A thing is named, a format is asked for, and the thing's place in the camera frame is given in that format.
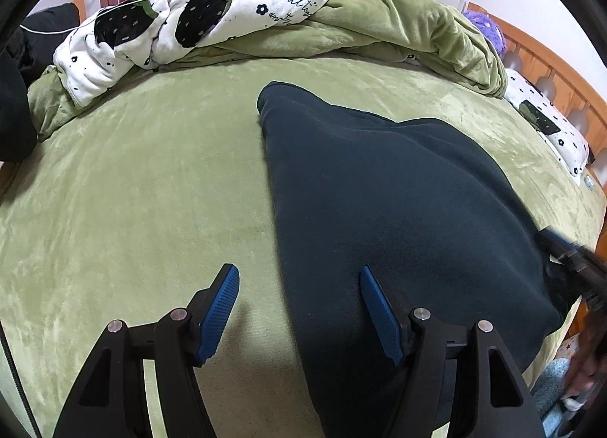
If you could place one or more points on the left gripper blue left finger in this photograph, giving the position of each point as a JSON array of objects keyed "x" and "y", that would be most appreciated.
[{"x": 210, "y": 309}]

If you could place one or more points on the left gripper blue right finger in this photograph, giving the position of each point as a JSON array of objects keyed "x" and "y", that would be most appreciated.
[{"x": 389, "y": 318}]

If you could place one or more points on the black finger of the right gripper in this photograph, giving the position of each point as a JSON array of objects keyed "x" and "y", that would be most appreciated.
[{"x": 585, "y": 271}]

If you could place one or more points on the dark navy sweatshirt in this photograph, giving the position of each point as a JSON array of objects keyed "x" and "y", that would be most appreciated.
[{"x": 432, "y": 216}]

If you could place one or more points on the black clothes pile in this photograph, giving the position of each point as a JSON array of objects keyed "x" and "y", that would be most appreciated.
[{"x": 28, "y": 52}]

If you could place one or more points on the person's right hand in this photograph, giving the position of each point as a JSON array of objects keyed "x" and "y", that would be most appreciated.
[{"x": 585, "y": 367}]

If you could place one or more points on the green plush bed sheet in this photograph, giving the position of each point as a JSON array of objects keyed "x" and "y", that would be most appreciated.
[{"x": 128, "y": 210}]

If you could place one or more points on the white patterned pillow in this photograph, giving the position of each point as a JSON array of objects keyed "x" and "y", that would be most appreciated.
[{"x": 565, "y": 141}]

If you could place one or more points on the purple plush toy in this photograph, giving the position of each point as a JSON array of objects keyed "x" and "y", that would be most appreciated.
[{"x": 489, "y": 28}]

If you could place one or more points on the green and white patterned duvet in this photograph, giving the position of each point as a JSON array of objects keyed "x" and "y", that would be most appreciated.
[{"x": 119, "y": 42}]

